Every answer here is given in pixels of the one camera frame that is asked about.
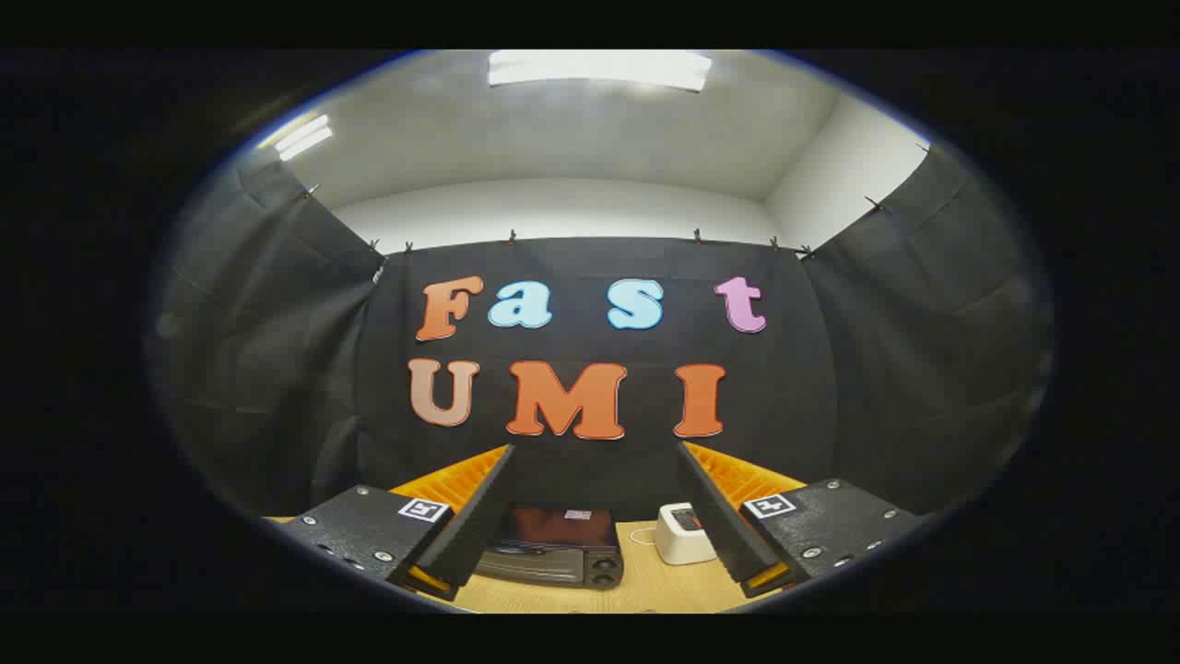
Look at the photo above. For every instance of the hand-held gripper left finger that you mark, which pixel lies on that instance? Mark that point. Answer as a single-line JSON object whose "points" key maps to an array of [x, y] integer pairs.
{"points": [[475, 526]]}

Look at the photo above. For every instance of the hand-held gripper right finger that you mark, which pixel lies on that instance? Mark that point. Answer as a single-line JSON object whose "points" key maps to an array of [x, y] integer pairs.
{"points": [[724, 521]]}

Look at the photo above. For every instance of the black toaster oven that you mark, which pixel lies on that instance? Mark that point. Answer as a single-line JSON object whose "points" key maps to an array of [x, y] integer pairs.
{"points": [[553, 553]]}

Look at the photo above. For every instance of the white bread toaster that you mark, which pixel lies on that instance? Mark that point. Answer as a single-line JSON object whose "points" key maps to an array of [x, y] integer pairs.
{"points": [[680, 546]]}

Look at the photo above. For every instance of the black backdrop cloth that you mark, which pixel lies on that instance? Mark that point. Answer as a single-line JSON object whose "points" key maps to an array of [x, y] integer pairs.
{"points": [[830, 369]]}

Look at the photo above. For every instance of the small ceiling light panel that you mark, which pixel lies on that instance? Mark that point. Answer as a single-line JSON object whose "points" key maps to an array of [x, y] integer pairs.
{"points": [[300, 138]]}

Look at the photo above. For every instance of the large ceiling light panel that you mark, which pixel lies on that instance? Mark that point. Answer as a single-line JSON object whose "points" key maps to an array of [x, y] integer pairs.
{"points": [[599, 69]]}

